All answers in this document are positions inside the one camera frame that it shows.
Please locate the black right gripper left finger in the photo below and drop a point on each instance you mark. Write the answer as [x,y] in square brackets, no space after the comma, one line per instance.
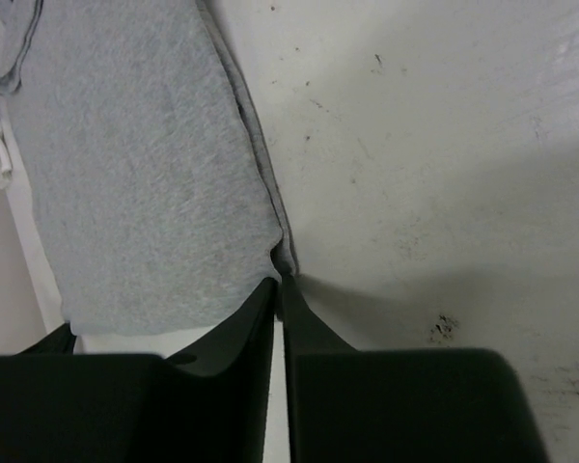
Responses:
[205,403]

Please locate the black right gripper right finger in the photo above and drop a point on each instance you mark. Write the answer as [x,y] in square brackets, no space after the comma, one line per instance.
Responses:
[422,405]

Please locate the grey tank top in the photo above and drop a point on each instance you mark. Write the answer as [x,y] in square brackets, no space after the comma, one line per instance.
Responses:
[153,192]

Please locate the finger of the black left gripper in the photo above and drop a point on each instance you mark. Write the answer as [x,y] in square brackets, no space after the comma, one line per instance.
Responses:
[60,341]

